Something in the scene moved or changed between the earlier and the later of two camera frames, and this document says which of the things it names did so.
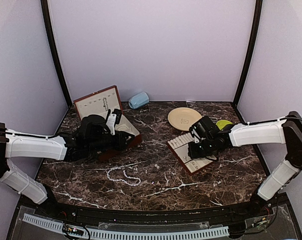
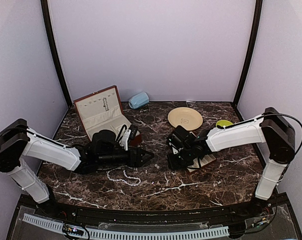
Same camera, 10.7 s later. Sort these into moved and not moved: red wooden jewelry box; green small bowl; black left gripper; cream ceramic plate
Moved: black left gripper
Not moved: green small bowl; red wooden jewelry box; cream ceramic plate
